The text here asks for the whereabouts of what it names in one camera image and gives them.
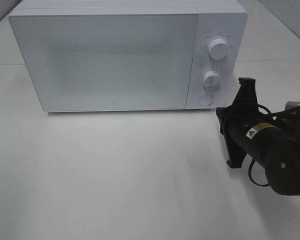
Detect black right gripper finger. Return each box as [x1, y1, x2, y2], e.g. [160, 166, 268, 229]
[233, 77, 258, 110]

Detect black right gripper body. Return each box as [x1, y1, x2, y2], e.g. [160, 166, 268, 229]
[215, 102, 268, 168]

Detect round white door button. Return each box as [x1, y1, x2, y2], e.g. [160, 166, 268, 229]
[198, 94, 214, 106]

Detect white timer knob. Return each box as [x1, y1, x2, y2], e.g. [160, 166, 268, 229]
[203, 70, 222, 89]

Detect white microwave door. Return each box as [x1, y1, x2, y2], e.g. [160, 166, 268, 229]
[9, 14, 198, 112]

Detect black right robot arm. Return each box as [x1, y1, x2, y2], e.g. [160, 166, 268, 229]
[216, 77, 300, 196]

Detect white microwave oven body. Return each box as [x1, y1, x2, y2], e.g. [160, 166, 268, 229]
[9, 0, 248, 112]

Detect upper white power knob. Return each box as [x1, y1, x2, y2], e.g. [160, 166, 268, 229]
[207, 37, 229, 60]

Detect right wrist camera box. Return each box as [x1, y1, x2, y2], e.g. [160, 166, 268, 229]
[285, 101, 300, 113]

